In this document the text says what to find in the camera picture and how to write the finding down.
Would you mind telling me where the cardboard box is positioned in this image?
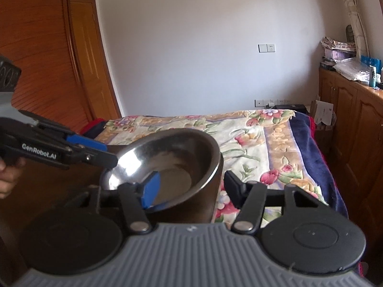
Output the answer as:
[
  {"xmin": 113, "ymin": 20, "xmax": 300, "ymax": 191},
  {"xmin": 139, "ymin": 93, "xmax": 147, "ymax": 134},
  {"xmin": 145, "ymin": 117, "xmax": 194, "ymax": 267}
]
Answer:
[{"xmin": 309, "ymin": 95, "xmax": 335, "ymax": 131}]

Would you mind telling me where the clear plastic bag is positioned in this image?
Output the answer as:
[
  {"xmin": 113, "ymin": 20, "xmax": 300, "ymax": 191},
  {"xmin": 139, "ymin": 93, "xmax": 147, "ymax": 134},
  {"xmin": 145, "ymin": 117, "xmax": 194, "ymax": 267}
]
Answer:
[{"xmin": 333, "ymin": 58, "xmax": 371, "ymax": 85}]

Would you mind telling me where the stack of papers and boxes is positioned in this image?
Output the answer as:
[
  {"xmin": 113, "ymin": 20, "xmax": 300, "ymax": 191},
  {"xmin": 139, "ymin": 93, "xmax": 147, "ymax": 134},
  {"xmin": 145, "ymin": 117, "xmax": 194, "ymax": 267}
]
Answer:
[{"xmin": 320, "ymin": 36, "xmax": 357, "ymax": 70}]

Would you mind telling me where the floral blanket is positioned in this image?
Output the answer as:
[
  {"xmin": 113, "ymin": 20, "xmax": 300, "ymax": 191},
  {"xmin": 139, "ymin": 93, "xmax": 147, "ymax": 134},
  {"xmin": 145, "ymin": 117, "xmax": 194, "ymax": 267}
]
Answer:
[{"xmin": 95, "ymin": 109, "xmax": 348, "ymax": 225}]

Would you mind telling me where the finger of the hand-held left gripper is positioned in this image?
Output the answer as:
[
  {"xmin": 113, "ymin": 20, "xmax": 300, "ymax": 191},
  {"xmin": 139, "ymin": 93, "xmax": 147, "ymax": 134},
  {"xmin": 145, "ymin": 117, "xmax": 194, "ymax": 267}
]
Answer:
[
  {"xmin": 60, "ymin": 146, "xmax": 119, "ymax": 170},
  {"xmin": 37, "ymin": 119, "xmax": 108, "ymax": 152}
]

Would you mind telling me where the wooden cabinet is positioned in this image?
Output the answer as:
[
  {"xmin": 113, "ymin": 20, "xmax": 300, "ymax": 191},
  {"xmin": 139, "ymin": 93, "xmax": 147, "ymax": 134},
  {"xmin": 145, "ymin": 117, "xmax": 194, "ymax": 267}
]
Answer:
[{"xmin": 316, "ymin": 66, "xmax": 383, "ymax": 246}]

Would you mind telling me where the wooden door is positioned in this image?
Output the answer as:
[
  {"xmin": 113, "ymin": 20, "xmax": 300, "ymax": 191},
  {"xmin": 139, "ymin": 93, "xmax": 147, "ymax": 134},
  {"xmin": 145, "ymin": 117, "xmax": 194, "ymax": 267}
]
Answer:
[{"xmin": 70, "ymin": 0, "xmax": 122, "ymax": 121}]

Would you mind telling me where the red cloth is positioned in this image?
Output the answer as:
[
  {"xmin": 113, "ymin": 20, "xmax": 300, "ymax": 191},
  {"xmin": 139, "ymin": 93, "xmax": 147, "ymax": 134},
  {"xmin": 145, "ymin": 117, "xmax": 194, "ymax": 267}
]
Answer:
[{"xmin": 79, "ymin": 118, "xmax": 106, "ymax": 140}]

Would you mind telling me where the patterned curtain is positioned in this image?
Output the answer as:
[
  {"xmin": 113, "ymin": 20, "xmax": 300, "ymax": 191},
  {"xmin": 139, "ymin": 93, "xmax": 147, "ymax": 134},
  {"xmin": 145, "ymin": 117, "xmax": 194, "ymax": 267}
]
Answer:
[{"xmin": 333, "ymin": 0, "xmax": 372, "ymax": 64}]

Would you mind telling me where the wooden wardrobe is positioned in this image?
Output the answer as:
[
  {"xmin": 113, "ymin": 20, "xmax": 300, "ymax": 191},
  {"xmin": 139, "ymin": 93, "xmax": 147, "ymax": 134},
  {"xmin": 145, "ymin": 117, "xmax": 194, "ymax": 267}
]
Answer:
[{"xmin": 0, "ymin": 0, "xmax": 99, "ymax": 144}]

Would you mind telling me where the large steel bowl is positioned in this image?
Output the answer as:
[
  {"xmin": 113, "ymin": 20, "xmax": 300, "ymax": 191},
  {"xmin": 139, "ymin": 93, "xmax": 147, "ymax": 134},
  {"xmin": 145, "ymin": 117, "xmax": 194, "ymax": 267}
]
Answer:
[{"xmin": 100, "ymin": 127, "xmax": 224, "ymax": 223}]

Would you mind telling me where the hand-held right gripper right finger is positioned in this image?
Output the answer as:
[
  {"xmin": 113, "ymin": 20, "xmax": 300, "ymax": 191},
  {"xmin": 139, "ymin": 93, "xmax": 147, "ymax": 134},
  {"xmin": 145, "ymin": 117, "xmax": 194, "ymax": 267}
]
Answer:
[{"xmin": 224, "ymin": 170, "xmax": 328, "ymax": 235}]

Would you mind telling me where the person's left hand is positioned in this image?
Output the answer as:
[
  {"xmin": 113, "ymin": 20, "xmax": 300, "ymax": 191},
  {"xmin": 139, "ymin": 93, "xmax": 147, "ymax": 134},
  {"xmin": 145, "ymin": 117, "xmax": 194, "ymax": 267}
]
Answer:
[{"xmin": 0, "ymin": 158, "xmax": 27, "ymax": 199}]

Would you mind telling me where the black box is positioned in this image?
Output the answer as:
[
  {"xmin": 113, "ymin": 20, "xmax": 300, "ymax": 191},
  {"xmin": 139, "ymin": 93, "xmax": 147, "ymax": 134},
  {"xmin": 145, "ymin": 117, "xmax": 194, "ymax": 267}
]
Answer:
[{"xmin": 273, "ymin": 104, "xmax": 308, "ymax": 115}]

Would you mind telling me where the white wall outlet row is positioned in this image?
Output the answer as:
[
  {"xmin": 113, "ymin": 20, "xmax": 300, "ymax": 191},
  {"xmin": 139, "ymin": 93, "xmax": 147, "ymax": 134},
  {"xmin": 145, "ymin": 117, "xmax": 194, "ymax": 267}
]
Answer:
[{"xmin": 254, "ymin": 98, "xmax": 293, "ymax": 108}]

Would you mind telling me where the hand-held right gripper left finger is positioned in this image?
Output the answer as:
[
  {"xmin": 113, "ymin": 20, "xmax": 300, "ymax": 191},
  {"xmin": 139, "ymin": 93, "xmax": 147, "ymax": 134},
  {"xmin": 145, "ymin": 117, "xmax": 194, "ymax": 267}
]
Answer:
[{"xmin": 72, "ymin": 170, "xmax": 160, "ymax": 234}]

